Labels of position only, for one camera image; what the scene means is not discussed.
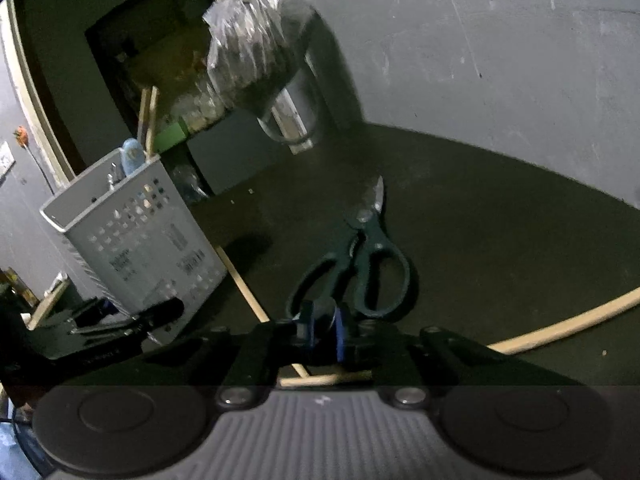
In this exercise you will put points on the door frame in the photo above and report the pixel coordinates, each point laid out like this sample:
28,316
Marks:
30,95

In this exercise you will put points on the metal spoon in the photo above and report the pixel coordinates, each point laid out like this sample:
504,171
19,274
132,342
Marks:
109,183

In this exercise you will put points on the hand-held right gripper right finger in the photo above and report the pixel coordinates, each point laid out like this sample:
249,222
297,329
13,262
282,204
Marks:
341,335

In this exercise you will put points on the orange wall plug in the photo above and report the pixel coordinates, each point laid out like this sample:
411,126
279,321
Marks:
21,137

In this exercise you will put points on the wooden shelf cabinet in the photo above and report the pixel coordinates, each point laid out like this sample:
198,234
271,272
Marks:
100,45

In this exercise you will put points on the grey metal cabinet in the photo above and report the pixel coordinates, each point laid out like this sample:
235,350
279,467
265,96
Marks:
235,155

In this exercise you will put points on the green box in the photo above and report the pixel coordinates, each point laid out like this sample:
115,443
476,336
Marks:
170,138

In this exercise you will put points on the light blue ceramic spoon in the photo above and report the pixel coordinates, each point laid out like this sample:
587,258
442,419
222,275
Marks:
132,157

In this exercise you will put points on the kitchen counter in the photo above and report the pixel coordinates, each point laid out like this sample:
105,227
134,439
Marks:
50,305

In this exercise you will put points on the white wall switch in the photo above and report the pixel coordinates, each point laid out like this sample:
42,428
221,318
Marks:
6,160

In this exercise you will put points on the white perforated plastic basket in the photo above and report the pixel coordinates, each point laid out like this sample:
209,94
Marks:
145,250

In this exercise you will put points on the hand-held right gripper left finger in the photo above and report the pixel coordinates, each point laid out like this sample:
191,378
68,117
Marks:
306,330

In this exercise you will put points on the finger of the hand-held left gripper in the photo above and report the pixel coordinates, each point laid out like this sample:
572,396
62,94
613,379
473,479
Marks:
150,315

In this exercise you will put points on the metal peeler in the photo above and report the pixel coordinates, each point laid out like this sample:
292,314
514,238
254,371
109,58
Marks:
116,172

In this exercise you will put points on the hanging clear plastic bag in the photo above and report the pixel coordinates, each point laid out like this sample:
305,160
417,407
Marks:
240,60

